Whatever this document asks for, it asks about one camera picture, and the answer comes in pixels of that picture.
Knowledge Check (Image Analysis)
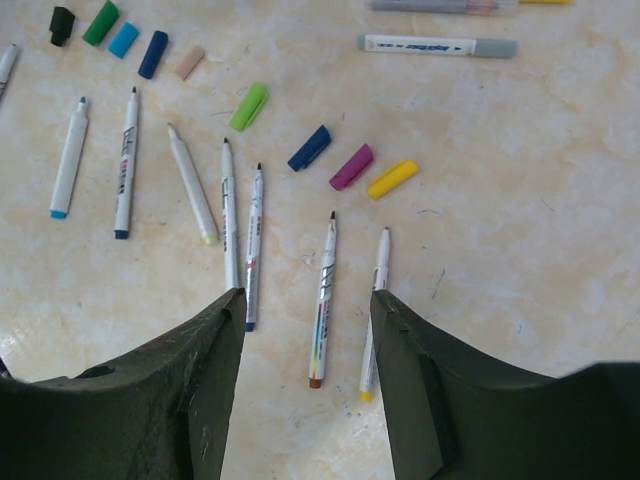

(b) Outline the dark blue pen cap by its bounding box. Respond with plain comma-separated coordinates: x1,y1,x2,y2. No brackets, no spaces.
287,125,332,172

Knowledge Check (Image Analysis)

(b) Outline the dark blue capped pen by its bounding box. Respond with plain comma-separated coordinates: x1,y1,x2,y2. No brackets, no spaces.
222,137,240,289

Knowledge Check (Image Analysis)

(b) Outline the grey capped pen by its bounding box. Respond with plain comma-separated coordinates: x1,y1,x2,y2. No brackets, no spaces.
357,34,518,59

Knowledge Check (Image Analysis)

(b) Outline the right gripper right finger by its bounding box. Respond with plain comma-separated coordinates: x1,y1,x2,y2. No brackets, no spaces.
370,291,639,479

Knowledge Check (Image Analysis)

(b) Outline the light blue pen cap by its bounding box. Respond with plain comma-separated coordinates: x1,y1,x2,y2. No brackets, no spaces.
108,22,139,59

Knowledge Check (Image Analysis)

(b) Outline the black pen cap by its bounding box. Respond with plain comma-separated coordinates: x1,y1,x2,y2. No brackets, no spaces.
49,6,75,47

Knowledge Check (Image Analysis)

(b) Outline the orange capped pen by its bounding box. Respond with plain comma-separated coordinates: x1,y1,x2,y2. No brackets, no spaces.
308,211,337,389

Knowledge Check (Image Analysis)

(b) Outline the yellow capped pen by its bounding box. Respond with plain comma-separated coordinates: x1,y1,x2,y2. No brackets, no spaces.
359,227,391,402

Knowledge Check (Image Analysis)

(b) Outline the navy capped pen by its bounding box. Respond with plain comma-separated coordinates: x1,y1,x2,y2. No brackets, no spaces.
367,0,519,15

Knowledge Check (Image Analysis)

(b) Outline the light green pen cap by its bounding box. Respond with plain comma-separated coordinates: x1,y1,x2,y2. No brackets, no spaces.
229,82,268,132

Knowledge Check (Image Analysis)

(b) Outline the yellow pen cap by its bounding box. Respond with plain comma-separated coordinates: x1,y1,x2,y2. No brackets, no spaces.
367,160,420,200

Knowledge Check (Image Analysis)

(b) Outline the light green capped pen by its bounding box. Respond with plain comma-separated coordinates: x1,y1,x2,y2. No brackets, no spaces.
167,123,219,245

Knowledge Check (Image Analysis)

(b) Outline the navy pen cap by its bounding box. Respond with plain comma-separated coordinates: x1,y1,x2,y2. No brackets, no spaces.
138,30,169,79

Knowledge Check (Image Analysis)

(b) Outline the magenta capped pen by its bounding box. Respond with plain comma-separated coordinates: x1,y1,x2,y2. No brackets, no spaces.
245,163,264,332

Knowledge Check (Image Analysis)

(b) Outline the magenta pen cap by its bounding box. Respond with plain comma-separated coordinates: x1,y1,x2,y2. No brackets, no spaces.
329,143,374,191

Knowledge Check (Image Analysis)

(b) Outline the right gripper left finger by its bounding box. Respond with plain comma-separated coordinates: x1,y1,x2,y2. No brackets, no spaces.
1,289,246,479

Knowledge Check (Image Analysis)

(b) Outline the peach pen cap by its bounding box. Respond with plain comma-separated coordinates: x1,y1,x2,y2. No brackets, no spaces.
174,45,205,81

